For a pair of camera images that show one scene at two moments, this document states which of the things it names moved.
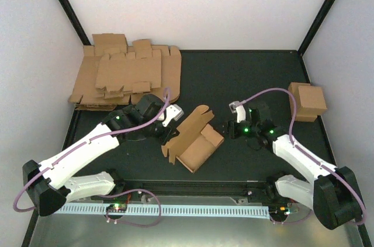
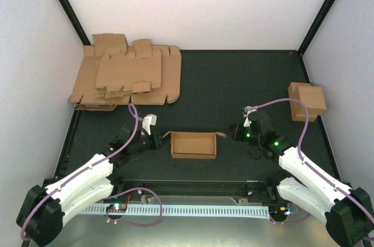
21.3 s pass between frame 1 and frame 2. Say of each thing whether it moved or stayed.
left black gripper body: moved
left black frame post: stayed
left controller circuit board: stayed
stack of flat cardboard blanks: stayed
